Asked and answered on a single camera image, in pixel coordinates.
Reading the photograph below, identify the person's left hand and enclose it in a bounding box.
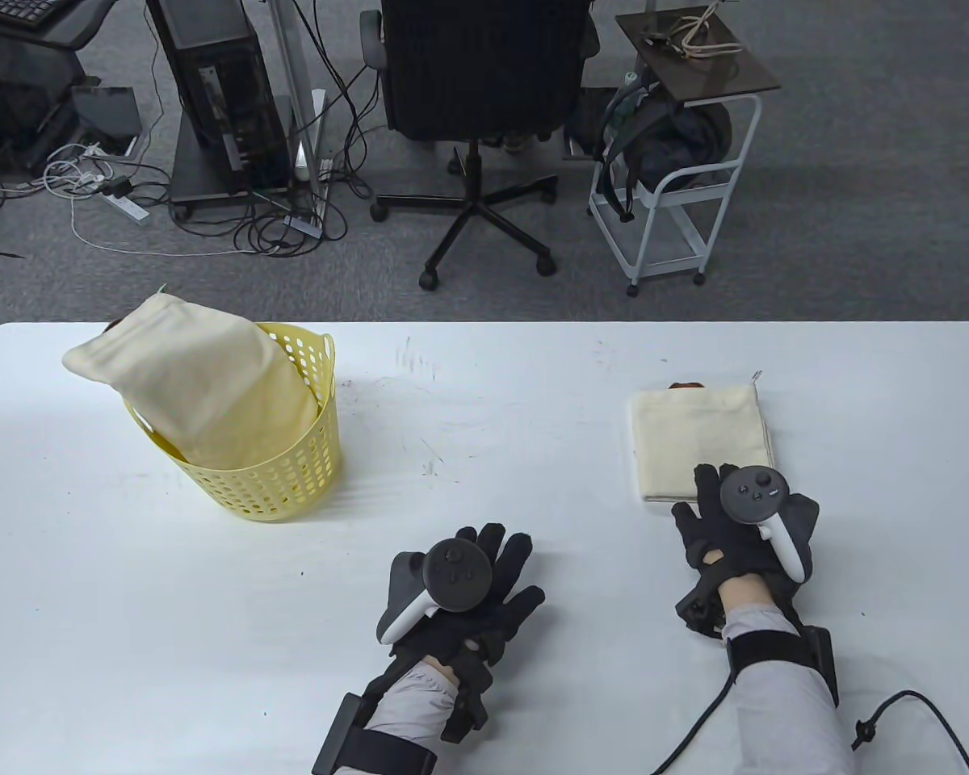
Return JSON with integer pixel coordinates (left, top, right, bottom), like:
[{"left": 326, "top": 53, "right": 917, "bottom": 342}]
[{"left": 378, "top": 523, "right": 546, "bottom": 667}]

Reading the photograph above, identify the person's right hand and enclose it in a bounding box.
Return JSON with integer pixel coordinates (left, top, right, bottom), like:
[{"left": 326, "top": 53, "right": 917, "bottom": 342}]
[{"left": 672, "top": 463, "right": 799, "bottom": 592}]

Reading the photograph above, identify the grey white handheld controller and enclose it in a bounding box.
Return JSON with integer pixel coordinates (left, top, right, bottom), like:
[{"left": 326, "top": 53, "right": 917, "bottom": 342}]
[
  {"left": 378, "top": 539, "right": 493, "bottom": 644},
  {"left": 720, "top": 467, "right": 820, "bottom": 582}
]

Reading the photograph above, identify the flower print canvas bag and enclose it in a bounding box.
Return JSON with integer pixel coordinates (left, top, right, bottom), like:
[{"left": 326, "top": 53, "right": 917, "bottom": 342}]
[{"left": 631, "top": 370, "right": 776, "bottom": 505}]

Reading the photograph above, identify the cream canvas bag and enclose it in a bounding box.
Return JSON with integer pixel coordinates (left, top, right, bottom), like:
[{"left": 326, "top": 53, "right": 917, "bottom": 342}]
[{"left": 62, "top": 292, "right": 321, "bottom": 471}]

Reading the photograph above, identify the person's right forearm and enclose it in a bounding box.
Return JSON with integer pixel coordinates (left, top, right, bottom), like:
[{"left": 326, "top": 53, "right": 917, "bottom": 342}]
[{"left": 719, "top": 577, "right": 857, "bottom": 775}]

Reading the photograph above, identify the person's left forearm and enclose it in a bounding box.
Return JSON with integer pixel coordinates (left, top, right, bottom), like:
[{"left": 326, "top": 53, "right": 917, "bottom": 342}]
[{"left": 363, "top": 658, "right": 461, "bottom": 775}]

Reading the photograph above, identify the black armband sensor pack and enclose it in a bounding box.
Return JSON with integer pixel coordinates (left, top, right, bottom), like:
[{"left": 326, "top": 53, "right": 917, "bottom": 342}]
[
  {"left": 725, "top": 626, "right": 841, "bottom": 711},
  {"left": 313, "top": 693, "right": 438, "bottom": 775}
]

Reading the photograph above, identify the yellow perforated plastic basket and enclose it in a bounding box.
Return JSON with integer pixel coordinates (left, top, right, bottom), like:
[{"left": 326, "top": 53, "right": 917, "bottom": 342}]
[{"left": 124, "top": 323, "right": 344, "bottom": 523}]

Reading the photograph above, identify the white rolling cart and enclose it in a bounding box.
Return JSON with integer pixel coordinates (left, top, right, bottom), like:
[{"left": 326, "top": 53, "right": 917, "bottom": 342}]
[{"left": 588, "top": 93, "right": 764, "bottom": 298}]

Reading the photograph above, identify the black backpack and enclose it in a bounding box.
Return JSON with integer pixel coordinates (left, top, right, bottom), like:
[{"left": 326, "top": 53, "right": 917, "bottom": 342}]
[{"left": 594, "top": 85, "right": 733, "bottom": 223}]

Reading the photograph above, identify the dark brown board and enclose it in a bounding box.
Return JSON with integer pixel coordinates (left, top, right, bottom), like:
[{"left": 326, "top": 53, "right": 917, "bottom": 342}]
[{"left": 616, "top": 6, "right": 782, "bottom": 106}]

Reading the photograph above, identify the grey metal stand base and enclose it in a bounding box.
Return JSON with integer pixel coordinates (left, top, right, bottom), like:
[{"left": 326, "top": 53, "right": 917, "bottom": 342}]
[{"left": 168, "top": 105, "right": 296, "bottom": 223}]

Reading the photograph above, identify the black office chair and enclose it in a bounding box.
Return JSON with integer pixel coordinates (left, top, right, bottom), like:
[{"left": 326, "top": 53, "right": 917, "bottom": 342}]
[{"left": 359, "top": 0, "right": 600, "bottom": 291}]

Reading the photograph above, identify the white power strip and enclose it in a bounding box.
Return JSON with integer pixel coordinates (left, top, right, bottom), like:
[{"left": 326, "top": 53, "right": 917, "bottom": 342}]
[{"left": 99, "top": 192, "right": 151, "bottom": 226}]

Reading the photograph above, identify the grey metal desk leg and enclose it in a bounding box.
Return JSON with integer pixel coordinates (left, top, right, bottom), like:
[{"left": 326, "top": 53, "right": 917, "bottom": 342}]
[{"left": 271, "top": 0, "right": 329, "bottom": 227}]

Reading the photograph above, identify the black computer tower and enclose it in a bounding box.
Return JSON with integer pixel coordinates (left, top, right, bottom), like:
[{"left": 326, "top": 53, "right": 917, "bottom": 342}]
[{"left": 145, "top": 0, "right": 292, "bottom": 195}]

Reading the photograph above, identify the black laptop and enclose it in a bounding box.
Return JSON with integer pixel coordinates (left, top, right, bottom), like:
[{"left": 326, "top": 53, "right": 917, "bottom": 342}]
[{"left": 71, "top": 85, "right": 145, "bottom": 156}]

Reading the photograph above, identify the dark mesh chair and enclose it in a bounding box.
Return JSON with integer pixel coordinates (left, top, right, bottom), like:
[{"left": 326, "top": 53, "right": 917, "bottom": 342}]
[{"left": 0, "top": 32, "right": 82, "bottom": 172}]

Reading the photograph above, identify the black desk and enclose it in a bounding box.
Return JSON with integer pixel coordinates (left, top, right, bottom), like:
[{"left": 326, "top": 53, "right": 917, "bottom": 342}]
[{"left": 0, "top": 0, "right": 120, "bottom": 53}]

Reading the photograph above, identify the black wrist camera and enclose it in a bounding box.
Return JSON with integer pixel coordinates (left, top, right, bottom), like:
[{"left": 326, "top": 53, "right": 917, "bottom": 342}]
[
  {"left": 677, "top": 589, "right": 724, "bottom": 639},
  {"left": 440, "top": 646, "right": 489, "bottom": 744}
]

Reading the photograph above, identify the thin black cable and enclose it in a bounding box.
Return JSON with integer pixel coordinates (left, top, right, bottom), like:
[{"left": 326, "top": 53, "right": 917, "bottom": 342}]
[{"left": 650, "top": 670, "right": 736, "bottom": 775}]

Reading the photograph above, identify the black cable tangle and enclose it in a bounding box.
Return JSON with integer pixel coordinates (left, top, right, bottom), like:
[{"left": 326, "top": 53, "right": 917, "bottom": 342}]
[{"left": 174, "top": 182, "right": 350, "bottom": 259}]

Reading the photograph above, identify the thin white floor cable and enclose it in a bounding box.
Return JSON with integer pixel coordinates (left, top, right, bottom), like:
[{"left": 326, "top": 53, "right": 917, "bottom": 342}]
[{"left": 71, "top": 198, "right": 292, "bottom": 259}]

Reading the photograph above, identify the beige coiled cable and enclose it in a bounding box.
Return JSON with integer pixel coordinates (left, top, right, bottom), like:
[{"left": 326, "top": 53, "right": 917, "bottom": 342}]
[{"left": 644, "top": 2, "right": 745, "bottom": 59}]

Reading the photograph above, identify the white cable bundle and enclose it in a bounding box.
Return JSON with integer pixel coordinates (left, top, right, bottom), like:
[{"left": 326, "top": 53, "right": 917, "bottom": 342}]
[{"left": 40, "top": 142, "right": 118, "bottom": 196}]

